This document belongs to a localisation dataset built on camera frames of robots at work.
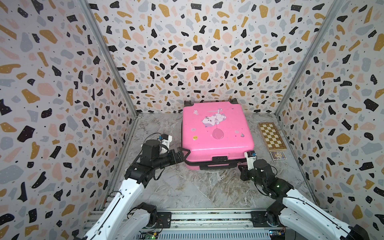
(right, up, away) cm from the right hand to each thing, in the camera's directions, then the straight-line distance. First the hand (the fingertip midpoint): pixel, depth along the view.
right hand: (239, 166), depth 82 cm
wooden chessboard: (+29, +15, +24) cm, 40 cm away
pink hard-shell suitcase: (-12, +18, 0) cm, 22 cm away
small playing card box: (+29, +3, +15) cm, 33 cm away
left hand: (-28, +9, -9) cm, 31 cm away
